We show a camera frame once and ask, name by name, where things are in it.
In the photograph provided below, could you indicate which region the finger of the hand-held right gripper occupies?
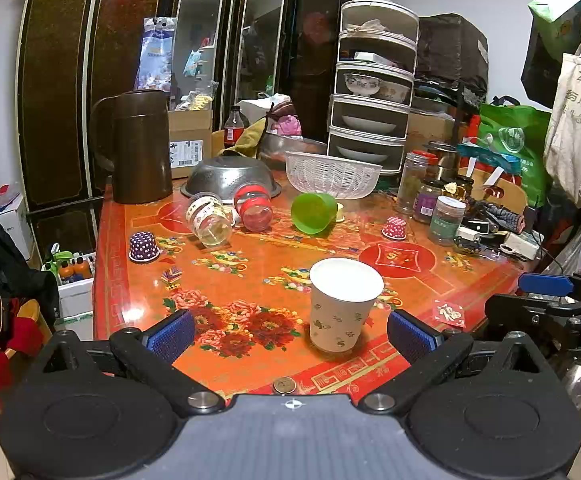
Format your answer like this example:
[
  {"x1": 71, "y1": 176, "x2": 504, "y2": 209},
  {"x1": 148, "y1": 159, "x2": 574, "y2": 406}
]
[
  {"x1": 485, "y1": 294, "x2": 581, "y2": 347},
  {"x1": 517, "y1": 271, "x2": 581, "y2": 307}
]

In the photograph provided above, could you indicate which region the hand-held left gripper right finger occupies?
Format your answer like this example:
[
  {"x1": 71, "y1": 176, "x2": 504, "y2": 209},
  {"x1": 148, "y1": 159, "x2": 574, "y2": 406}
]
[{"x1": 358, "y1": 309, "x2": 547, "y2": 415}]

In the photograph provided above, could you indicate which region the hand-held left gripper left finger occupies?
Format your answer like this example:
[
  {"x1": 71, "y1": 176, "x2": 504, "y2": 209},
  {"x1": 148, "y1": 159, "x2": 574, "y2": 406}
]
[{"x1": 36, "y1": 309, "x2": 226, "y2": 416}]

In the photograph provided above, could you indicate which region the white floral paper cup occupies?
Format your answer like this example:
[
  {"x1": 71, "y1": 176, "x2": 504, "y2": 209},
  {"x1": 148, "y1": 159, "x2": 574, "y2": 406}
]
[{"x1": 309, "y1": 257, "x2": 385, "y2": 355}]

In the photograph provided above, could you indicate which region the purple dotted small cup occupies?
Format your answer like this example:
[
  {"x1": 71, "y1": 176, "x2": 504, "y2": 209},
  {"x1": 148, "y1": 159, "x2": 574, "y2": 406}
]
[{"x1": 128, "y1": 231, "x2": 161, "y2": 263}]

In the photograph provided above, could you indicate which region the pink dotted small cup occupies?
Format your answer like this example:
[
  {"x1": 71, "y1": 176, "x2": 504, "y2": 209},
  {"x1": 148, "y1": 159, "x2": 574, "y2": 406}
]
[{"x1": 381, "y1": 216, "x2": 407, "y2": 241}]

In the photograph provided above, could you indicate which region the green plastic cup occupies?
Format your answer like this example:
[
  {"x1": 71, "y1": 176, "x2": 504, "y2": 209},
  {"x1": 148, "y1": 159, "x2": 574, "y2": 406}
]
[{"x1": 290, "y1": 192, "x2": 339, "y2": 235}]

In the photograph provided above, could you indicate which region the red square sticker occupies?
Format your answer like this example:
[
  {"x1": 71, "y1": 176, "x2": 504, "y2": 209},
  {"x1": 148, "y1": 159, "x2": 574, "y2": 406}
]
[{"x1": 433, "y1": 299, "x2": 466, "y2": 329}]

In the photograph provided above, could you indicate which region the white power strip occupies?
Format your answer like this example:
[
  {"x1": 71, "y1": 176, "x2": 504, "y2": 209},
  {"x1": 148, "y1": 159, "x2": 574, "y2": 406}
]
[{"x1": 499, "y1": 232, "x2": 545, "y2": 260}]

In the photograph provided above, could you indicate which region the wooden chair back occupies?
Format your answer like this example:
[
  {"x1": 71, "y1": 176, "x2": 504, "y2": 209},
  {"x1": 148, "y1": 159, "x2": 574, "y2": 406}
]
[{"x1": 458, "y1": 167, "x2": 529, "y2": 216}]

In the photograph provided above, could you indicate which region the white crate of bottles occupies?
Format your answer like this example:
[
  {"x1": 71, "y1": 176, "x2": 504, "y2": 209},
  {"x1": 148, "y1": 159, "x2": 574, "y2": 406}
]
[{"x1": 40, "y1": 243, "x2": 96, "y2": 341}]

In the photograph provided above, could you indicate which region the jar with green label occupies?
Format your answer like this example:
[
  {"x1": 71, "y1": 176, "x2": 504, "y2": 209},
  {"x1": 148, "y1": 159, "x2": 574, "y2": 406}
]
[{"x1": 429, "y1": 195, "x2": 467, "y2": 246}]

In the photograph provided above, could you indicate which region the glass jar with patterned band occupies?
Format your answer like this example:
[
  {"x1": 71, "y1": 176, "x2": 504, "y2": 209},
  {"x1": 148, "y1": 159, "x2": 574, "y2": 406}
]
[{"x1": 185, "y1": 192, "x2": 234, "y2": 249}]

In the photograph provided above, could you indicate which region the jar with purple label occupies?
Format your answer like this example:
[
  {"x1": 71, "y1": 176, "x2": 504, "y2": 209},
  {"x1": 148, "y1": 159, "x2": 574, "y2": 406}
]
[{"x1": 413, "y1": 180, "x2": 446, "y2": 225}]

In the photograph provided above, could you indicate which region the green shopping bag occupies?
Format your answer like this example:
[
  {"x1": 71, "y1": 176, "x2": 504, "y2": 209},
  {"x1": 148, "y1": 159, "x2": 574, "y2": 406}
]
[{"x1": 463, "y1": 101, "x2": 554, "y2": 208}]

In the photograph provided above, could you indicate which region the clear bottle with red cap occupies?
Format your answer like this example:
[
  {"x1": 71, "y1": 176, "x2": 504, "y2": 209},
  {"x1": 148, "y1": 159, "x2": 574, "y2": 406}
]
[{"x1": 232, "y1": 183, "x2": 274, "y2": 232}]

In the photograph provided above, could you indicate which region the beige canvas tote bag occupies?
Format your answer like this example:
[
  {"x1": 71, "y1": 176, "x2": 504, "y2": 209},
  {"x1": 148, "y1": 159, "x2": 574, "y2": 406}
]
[{"x1": 543, "y1": 0, "x2": 581, "y2": 208}]

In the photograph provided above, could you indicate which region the glass jar with red lid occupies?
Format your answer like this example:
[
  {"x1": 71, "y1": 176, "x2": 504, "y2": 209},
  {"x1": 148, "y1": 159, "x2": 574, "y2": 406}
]
[{"x1": 396, "y1": 150, "x2": 439, "y2": 216}]

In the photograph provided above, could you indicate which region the steel colander bowl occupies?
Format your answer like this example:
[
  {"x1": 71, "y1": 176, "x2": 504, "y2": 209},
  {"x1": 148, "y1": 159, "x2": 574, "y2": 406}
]
[{"x1": 180, "y1": 155, "x2": 282, "y2": 200}]

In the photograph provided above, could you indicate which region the white plastic basket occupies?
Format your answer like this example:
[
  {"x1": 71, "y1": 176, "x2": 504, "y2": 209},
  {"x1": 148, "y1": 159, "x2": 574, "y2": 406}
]
[{"x1": 284, "y1": 151, "x2": 383, "y2": 200}]

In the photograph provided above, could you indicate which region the brown thermos jug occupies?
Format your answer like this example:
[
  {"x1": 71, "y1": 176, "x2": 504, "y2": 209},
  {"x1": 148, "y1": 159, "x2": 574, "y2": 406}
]
[{"x1": 90, "y1": 90, "x2": 174, "y2": 205}]

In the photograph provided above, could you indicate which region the cardboard box with label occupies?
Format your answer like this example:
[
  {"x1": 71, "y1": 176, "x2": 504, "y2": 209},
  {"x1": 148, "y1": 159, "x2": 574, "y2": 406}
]
[{"x1": 167, "y1": 109, "x2": 214, "y2": 179}]

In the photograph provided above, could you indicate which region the white cardboard box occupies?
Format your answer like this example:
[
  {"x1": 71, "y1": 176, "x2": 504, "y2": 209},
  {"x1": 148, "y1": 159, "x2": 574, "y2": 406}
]
[{"x1": 0, "y1": 183, "x2": 35, "y2": 261}]

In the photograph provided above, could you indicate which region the yellow cloth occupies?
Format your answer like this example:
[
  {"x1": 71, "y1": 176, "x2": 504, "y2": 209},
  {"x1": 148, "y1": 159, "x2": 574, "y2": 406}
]
[{"x1": 223, "y1": 119, "x2": 271, "y2": 157}]

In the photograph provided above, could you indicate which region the dark soda bottle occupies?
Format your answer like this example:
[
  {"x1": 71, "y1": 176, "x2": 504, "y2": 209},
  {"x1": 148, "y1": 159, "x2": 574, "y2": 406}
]
[{"x1": 223, "y1": 105, "x2": 247, "y2": 150}]

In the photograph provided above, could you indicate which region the white plate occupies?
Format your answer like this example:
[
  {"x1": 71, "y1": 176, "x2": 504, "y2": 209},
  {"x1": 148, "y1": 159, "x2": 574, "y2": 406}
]
[{"x1": 341, "y1": 115, "x2": 397, "y2": 134}]

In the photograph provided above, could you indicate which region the black hanging bag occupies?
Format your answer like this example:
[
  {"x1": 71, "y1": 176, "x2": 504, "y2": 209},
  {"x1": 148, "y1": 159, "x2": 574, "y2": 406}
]
[{"x1": 521, "y1": 15, "x2": 566, "y2": 109}]

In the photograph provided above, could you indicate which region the pink cloth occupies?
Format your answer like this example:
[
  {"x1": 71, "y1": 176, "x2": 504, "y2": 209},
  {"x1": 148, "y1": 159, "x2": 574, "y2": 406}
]
[{"x1": 274, "y1": 115, "x2": 303, "y2": 137}]

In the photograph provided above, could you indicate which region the tiered dish cover rack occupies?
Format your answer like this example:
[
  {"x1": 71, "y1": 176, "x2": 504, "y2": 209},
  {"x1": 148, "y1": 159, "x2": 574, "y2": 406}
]
[{"x1": 327, "y1": 0, "x2": 420, "y2": 175}]

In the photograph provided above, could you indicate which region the black cloth cover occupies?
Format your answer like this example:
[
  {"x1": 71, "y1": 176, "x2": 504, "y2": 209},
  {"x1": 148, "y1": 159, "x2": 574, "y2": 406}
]
[{"x1": 415, "y1": 13, "x2": 489, "y2": 93}]

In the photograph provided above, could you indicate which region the floral ceramic bowl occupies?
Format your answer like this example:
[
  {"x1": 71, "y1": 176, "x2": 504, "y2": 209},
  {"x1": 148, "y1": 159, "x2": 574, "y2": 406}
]
[{"x1": 343, "y1": 73, "x2": 384, "y2": 97}]

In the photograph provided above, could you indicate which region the hanging clear snack bag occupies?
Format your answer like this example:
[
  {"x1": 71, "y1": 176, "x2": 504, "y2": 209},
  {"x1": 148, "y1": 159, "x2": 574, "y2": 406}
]
[{"x1": 135, "y1": 16, "x2": 178, "y2": 93}]

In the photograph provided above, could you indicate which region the dark wooden wardrobe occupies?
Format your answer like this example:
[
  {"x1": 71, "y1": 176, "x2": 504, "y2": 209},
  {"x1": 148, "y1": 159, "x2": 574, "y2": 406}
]
[{"x1": 15, "y1": 0, "x2": 386, "y2": 213}]

